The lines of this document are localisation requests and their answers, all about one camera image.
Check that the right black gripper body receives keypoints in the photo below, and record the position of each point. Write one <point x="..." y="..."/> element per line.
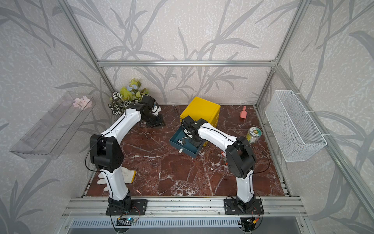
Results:
<point x="195" y="142"/>

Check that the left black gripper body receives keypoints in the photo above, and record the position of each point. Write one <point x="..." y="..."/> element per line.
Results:
<point x="154" y="121"/>

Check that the teal drawer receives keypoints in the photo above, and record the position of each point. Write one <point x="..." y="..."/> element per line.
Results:
<point x="183" y="144"/>

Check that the yellow drawer cabinet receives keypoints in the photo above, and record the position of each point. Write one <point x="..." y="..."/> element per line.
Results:
<point x="200" y="108"/>

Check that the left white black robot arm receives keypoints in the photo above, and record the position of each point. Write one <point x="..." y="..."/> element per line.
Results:
<point x="106" y="153"/>

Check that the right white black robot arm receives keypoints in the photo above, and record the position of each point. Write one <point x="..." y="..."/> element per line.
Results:
<point x="237" y="150"/>

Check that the artificial potted plant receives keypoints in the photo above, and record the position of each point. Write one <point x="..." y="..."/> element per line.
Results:
<point x="132" y="93"/>

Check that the pink plastic scoop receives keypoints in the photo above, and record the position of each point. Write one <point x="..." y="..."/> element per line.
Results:
<point x="243" y="113"/>

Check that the white work glove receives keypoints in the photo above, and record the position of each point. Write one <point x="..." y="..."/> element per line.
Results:
<point x="130" y="175"/>

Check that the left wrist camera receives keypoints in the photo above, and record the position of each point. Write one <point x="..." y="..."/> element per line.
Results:
<point x="156" y="109"/>

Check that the aluminium frame crossbar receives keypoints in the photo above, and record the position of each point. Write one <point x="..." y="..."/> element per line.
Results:
<point x="195" y="63"/>

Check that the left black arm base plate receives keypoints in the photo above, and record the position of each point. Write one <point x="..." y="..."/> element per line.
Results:
<point x="127" y="207"/>

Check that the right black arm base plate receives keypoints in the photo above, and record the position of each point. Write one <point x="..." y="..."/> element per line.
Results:
<point x="244" y="207"/>

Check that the clear acrylic wall shelf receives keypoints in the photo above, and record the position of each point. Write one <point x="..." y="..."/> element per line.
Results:
<point x="47" y="139"/>

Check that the white wire basket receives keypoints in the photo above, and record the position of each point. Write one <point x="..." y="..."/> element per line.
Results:
<point x="296" y="133"/>

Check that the aluminium front rail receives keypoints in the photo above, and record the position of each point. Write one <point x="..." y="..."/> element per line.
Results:
<point x="187" y="207"/>

